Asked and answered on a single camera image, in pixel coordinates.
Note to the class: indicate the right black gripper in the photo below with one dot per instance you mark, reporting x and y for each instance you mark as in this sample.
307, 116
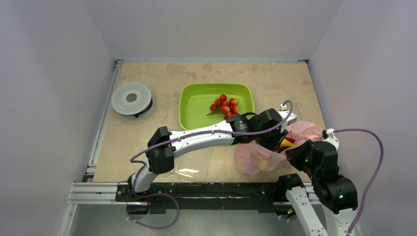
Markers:
293, 155

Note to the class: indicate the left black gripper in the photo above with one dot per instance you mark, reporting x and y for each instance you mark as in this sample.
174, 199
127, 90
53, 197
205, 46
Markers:
275, 143

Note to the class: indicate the pink plastic bag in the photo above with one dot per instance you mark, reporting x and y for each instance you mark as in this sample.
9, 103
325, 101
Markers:
247, 155

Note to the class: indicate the yellow fake banana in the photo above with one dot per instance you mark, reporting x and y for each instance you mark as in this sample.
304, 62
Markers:
274, 160

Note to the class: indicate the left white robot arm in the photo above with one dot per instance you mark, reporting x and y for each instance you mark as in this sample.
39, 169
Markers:
267, 128

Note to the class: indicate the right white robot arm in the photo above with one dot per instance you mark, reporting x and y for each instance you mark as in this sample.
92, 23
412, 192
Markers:
336, 193

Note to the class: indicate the red fake apple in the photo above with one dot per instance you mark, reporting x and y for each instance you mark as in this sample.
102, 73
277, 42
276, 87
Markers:
286, 144

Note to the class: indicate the red fake cherry bunch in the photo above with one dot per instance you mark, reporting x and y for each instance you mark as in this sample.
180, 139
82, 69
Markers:
224, 106

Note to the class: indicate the green plastic tray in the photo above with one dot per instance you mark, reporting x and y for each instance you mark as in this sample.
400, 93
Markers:
196, 99

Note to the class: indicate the clear screw organizer box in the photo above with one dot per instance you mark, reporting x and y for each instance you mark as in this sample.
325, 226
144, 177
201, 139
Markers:
193, 166

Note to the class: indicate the grey filament spool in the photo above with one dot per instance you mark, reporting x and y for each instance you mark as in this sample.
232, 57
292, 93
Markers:
132, 101

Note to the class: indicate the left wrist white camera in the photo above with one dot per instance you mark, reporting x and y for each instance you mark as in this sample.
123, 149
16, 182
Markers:
284, 112

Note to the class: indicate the wrist white camera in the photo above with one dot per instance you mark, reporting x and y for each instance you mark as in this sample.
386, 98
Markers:
329, 136
284, 112

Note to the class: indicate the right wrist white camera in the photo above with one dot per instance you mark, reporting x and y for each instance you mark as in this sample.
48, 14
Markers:
329, 136

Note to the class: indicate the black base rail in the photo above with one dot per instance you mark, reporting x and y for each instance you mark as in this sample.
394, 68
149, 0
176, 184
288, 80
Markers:
263, 197

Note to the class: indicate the aluminium frame rail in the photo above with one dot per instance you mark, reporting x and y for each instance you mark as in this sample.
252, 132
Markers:
89, 192

